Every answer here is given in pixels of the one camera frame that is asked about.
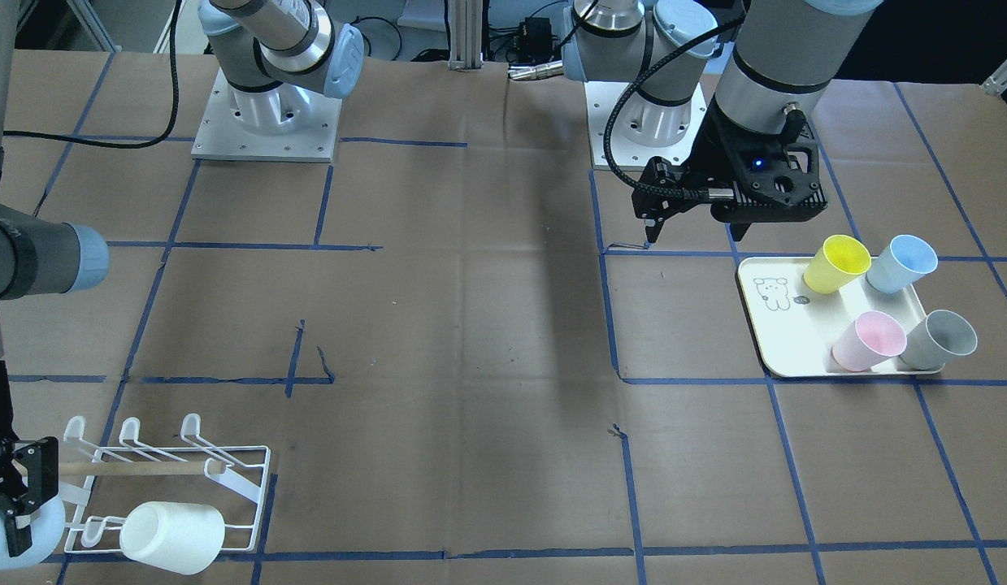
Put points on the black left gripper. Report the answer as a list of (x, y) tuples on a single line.
[(709, 153)]

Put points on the white plastic cup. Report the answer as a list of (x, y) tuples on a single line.
[(183, 538)]

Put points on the light blue plastic cup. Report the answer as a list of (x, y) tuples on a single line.
[(46, 527)]

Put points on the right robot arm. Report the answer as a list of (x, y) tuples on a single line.
[(257, 45)]

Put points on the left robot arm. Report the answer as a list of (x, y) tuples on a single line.
[(773, 54)]

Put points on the yellow plastic cup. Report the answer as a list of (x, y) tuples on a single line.
[(839, 261)]

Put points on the pink plastic cup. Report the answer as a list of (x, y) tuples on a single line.
[(873, 337)]

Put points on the grey plastic cup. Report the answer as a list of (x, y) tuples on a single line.
[(941, 337)]

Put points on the cream serving tray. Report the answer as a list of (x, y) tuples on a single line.
[(795, 327)]

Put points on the white wire cup rack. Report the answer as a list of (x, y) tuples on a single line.
[(99, 486)]

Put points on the aluminium frame post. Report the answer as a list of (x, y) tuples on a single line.
[(465, 31)]

